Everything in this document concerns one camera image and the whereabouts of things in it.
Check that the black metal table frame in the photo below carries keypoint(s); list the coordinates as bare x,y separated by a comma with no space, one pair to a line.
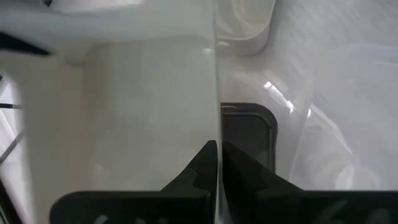
15,43

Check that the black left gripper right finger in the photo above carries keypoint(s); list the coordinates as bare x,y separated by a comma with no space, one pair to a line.
264,202

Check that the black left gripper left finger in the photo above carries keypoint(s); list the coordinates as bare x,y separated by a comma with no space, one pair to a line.
186,205

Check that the dark grey plastic basket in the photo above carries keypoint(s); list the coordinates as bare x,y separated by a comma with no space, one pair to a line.
248,133

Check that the white glossy table mat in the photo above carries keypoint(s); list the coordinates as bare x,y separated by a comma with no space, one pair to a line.
289,49

